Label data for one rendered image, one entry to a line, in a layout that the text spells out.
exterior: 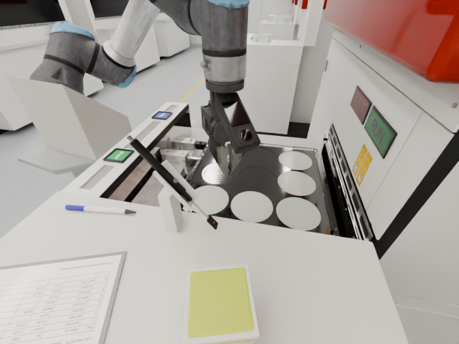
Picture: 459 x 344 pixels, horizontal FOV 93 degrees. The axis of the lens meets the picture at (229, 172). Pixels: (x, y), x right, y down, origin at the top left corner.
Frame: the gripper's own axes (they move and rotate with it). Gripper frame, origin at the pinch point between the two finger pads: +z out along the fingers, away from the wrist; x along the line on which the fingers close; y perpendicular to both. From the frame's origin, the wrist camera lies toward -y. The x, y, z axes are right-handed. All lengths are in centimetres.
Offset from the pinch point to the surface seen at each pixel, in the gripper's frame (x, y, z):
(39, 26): 105, 383, -4
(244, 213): -0.6, -7.3, 7.3
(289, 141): -39.5, 26.1, 15.2
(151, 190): 17.9, 12.2, 9.3
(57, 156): 48, 53, 15
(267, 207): -6.5, -7.6, 7.3
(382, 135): -21.5, -16.6, -13.0
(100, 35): 40, 468, 18
